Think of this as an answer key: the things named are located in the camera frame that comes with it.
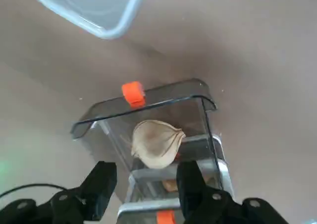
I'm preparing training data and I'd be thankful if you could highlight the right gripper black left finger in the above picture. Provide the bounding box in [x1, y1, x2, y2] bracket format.
[0, 161, 117, 224]

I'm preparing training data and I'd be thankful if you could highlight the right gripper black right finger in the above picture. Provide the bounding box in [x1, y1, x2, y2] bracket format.
[176, 161, 298, 224]

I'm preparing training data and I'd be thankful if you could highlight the small round brown item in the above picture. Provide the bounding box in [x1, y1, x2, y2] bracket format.
[161, 179, 179, 193]

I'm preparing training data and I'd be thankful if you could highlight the smoky drawer with orange handle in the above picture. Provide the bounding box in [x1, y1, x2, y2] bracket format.
[118, 201, 184, 224]
[70, 77, 222, 192]

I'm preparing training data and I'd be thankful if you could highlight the clear plastic container lid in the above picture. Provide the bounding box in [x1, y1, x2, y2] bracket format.
[26, 0, 149, 40]

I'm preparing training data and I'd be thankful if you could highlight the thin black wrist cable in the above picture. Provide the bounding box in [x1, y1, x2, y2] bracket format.
[0, 182, 69, 198]

